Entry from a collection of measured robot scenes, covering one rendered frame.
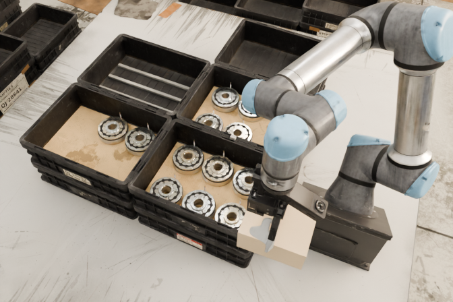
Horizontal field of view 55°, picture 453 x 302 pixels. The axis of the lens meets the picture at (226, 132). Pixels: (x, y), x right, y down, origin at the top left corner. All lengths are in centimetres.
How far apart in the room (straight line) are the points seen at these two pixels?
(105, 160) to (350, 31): 88
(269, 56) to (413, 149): 80
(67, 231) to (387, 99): 135
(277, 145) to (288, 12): 216
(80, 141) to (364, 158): 93
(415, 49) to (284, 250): 54
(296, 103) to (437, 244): 174
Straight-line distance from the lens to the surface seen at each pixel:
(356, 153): 136
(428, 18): 109
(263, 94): 91
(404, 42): 110
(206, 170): 142
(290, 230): 103
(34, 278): 153
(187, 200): 136
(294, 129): 77
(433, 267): 243
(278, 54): 185
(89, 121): 164
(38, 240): 158
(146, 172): 139
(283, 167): 80
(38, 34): 284
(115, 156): 152
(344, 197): 136
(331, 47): 104
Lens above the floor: 204
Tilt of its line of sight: 51 degrees down
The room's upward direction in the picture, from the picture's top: 2 degrees clockwise
